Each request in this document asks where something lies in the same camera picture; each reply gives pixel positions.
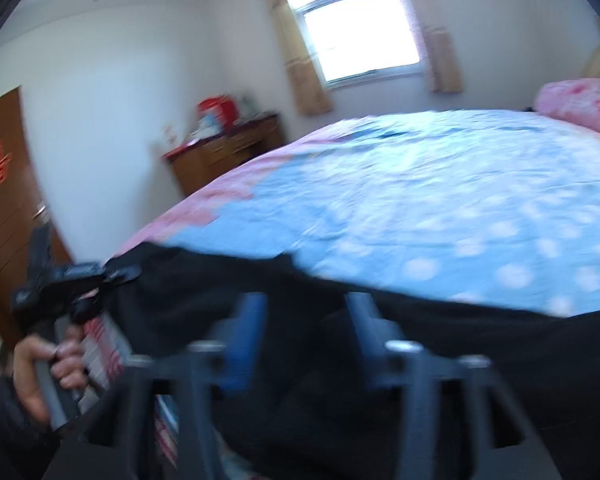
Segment window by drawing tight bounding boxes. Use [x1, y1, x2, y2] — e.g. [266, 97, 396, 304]
[282, 0, 424, 87]

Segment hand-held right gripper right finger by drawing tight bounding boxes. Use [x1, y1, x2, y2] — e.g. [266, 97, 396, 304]
[343, 291, 564, 480]

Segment brown wooden door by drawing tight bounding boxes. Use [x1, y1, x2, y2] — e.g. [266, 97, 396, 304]
[0, 86, 77, 352]

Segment person's left hand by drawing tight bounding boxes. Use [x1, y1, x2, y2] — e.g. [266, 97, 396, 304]
[12, 326, 89, 423]

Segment wooden dresser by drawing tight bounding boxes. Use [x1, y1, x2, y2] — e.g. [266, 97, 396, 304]
[162, 113, 286, 199]

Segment person's left forearm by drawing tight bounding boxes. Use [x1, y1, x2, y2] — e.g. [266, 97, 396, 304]
[0, 370, 61, 480]

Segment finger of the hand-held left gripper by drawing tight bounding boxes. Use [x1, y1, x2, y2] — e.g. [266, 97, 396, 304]
[64, 259, 142, 292]

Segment red gift box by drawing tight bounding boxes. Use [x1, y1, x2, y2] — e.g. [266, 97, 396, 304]
[196, 94, 239, 129]

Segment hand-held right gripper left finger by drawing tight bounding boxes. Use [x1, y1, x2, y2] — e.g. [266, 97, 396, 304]
[55, 291, 270, 480]

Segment black pants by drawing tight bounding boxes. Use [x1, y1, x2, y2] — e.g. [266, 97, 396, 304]
[102, 242, 600, 480]

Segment pink pillow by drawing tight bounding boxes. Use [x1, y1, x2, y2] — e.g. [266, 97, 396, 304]
[536, 77, 600, 136]

